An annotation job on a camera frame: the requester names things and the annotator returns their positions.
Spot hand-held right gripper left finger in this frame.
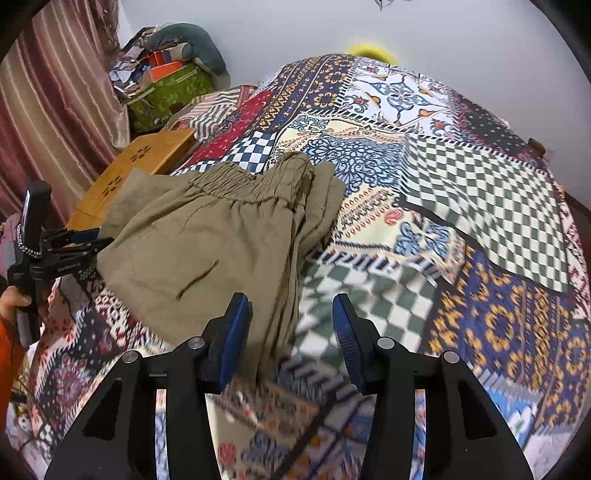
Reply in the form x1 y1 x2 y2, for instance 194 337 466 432
44 292 252 480

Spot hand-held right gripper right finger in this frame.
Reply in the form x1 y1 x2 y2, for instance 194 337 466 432
332 293 534 480

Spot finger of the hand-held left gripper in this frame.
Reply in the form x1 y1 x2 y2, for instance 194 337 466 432
44 237 114 261
44 227 101 246

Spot khaki pants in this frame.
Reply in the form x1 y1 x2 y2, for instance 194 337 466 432
96 151 346 386

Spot person's left forearm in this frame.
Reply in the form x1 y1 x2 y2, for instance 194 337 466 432
0 316 27 398

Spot person's left hand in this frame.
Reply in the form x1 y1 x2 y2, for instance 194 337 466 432
0 285 33 320

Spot wooden lap table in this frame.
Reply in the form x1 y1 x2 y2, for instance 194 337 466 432
65 128 197 232

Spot striped pink curtain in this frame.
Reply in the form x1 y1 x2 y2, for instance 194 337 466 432
0 0 133 223

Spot patchwork printed blanket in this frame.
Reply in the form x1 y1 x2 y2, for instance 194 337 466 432
25 52 591 480

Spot printed cloth pile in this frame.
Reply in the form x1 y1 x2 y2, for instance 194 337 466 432
110 27 158 95

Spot striped cloth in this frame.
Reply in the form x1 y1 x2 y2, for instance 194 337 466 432
166 85 259 140

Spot orange box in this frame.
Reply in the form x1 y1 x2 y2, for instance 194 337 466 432
137 51 186 85

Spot grey plush pillow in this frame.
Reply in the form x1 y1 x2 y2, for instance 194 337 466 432
145 23 228 75

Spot yellow foam tube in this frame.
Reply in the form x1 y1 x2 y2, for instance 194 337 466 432
348 43 398 64

